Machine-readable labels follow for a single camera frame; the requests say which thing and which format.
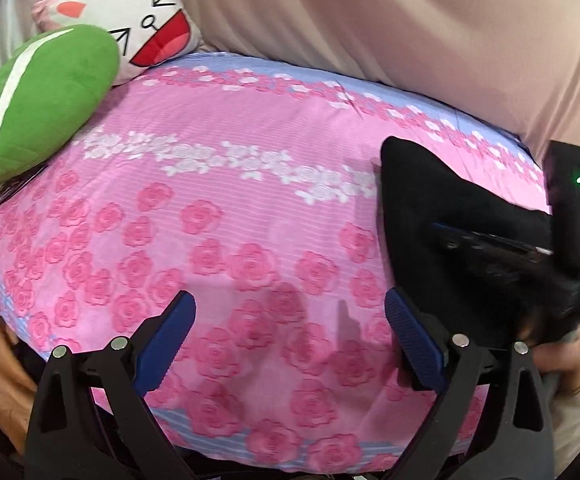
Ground cat face pillow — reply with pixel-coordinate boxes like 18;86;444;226
32;0;204;87

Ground person's right hand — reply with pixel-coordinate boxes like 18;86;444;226
517;317;580;397

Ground beige headboard cover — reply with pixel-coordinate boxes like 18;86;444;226
167;0;580;161

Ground black pants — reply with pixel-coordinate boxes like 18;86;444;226
372;135;580;352

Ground pink rose bed sheet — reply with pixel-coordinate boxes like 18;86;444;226
0;50;580;473

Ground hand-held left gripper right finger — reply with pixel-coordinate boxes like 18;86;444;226
384;287;557;480

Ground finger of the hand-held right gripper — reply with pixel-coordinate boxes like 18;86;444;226
445;240;556;273
431;222;555;257

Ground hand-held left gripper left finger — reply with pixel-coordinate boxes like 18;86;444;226
26;290;197;480

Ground white satin cloth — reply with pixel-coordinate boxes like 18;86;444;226
0;0;120;106

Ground green plush pillow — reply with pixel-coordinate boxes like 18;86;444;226
0;25;120;187

